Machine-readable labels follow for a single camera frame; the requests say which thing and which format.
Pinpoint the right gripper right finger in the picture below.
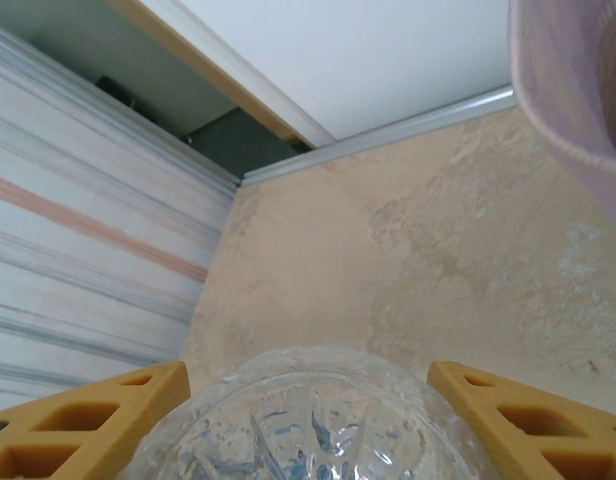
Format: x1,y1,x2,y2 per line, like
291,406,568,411
427,359,616,480

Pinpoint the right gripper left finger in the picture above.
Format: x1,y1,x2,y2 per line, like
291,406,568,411
0,360,192,480

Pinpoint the blue label white cap bottle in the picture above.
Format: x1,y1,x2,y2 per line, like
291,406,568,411
132,344,494,480

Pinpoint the tan wooden door jamb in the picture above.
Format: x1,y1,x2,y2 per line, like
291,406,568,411
106,0,317,151

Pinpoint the aluminium table edge rail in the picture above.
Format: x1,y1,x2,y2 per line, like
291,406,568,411
237,83,519,190

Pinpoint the white door frame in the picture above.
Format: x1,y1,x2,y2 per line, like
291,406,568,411
137,0,339,150

